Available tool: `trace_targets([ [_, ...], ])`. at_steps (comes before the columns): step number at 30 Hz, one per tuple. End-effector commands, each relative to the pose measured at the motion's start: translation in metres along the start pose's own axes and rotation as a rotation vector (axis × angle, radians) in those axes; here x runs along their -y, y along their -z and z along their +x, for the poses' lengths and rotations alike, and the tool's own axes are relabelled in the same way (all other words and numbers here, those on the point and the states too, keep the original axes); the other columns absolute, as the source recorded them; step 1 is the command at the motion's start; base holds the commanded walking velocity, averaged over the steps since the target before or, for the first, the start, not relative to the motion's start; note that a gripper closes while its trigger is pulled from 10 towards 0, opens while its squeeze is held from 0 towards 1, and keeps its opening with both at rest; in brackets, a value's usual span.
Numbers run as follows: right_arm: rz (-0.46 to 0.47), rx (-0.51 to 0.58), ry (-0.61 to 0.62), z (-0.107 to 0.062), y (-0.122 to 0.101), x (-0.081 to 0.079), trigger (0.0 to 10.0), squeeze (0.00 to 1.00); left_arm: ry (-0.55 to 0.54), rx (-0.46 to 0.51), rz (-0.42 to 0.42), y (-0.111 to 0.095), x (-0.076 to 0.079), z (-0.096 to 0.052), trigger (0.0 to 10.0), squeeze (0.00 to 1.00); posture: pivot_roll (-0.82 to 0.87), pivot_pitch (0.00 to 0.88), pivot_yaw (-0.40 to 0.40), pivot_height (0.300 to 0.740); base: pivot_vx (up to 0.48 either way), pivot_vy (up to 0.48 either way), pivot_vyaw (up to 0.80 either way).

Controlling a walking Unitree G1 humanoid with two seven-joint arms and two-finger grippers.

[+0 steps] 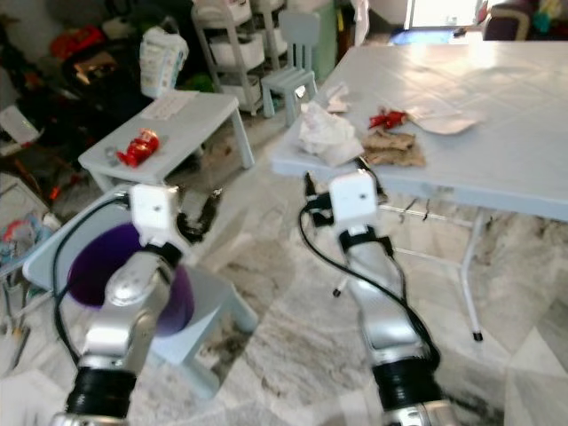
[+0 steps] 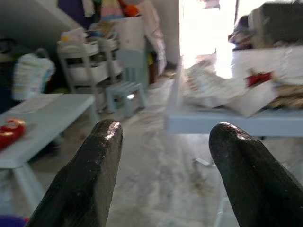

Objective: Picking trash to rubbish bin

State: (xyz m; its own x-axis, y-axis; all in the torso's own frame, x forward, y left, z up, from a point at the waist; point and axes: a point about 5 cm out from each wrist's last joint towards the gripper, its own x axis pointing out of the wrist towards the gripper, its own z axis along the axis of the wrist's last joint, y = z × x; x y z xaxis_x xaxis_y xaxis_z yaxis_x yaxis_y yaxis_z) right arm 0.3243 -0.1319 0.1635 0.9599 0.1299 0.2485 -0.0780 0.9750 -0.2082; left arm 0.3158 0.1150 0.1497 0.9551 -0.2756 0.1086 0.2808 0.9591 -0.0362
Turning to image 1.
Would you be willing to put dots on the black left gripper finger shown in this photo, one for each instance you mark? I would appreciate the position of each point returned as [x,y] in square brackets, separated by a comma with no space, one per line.
[214,204]
[200,210]

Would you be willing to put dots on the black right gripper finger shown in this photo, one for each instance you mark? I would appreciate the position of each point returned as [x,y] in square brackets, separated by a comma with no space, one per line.
[306,188]

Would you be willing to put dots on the brown paper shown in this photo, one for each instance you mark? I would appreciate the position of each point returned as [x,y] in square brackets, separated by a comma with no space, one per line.
[392,149]

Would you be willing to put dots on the red wrapper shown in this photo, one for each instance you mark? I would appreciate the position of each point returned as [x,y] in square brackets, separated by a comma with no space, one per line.
[389,119]

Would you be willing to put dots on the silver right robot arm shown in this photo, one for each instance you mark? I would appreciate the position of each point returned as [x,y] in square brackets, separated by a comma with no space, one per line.
[386,319]

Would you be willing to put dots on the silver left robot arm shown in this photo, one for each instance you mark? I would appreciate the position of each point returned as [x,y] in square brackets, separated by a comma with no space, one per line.
[129,311]

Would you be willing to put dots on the purple plastic rubbish bin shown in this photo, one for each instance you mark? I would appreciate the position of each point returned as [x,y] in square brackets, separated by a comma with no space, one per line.
[93,266]

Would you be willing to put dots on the crumpled white tissue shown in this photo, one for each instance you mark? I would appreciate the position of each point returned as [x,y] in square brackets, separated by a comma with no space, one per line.
[328,135]

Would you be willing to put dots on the small pale kids table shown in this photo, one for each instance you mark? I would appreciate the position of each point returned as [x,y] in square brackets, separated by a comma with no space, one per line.
[195,133]

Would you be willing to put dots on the light blue kids chair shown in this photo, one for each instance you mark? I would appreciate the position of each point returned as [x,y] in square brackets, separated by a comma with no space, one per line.
[222,306]

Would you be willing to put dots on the red toy figure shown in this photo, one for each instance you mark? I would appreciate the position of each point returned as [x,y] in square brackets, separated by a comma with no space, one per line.
[139,148]

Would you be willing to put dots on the small white tissue scrap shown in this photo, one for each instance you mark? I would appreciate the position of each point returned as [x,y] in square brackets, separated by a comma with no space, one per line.
[337,96]

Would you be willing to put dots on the grey remote control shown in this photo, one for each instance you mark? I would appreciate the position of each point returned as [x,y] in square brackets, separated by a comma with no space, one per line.
[169,106]

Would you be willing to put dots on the pale green kids chair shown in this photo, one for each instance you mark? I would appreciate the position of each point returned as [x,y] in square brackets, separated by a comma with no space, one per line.
[291,80]

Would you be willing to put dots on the white paper sheet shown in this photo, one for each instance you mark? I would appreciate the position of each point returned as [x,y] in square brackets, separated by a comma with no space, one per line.
[448,122]

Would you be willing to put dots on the white printed bag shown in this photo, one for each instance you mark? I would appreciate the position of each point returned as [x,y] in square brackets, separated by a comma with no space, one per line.
[162,60]

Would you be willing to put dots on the white storage trolley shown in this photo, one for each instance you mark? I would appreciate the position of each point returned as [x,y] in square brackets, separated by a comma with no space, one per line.
[231,49]

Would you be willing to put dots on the blue floor mat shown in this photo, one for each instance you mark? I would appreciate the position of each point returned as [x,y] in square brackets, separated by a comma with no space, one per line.
[419,36]

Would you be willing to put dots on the white flat box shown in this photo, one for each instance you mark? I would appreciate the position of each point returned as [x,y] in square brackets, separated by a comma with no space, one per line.
[18,124]

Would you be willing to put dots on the large pale folding table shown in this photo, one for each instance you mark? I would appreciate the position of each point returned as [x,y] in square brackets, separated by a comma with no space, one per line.
[497,98]

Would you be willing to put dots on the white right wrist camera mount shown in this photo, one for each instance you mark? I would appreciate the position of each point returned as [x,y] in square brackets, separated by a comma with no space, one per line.
[352,200]

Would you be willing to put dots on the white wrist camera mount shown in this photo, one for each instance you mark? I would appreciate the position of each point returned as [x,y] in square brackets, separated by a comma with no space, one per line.
[352,200]
[153,213]

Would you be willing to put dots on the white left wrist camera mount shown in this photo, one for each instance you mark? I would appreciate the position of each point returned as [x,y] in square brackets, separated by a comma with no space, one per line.
[153,213]

